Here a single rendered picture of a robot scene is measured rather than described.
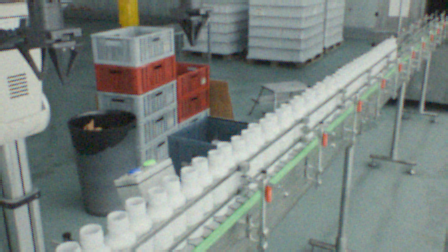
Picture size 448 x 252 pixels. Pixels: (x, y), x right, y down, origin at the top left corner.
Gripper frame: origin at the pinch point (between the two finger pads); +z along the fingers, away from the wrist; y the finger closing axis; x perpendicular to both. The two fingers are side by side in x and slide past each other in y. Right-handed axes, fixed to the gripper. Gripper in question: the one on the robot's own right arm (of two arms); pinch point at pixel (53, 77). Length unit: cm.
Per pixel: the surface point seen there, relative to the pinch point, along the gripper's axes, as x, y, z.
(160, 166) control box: 27.7, 2.3, 27.9
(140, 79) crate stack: 212, -157, 60
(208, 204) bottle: 25.7, 17.7, 33.6
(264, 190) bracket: 38, 27, 33
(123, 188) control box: 18.7, -2.2, 31.3
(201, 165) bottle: 25.3, 16.1, 23.7
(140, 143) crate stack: 208, -157, 111
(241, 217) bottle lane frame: 37, 21, 42
